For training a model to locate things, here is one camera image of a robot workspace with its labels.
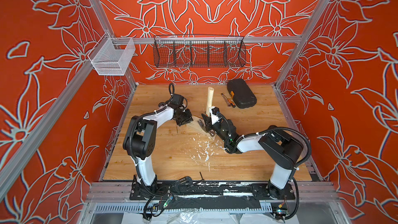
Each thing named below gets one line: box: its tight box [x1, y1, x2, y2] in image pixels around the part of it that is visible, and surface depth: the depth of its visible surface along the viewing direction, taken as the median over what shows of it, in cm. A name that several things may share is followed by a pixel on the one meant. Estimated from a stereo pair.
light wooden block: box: [185, 115, 215, 139], surface depth 94 cm
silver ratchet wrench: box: [220, 92, 231, 108], surface depth 112 cm
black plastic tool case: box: [226, 78, 258, 109], surface depth 109 cm
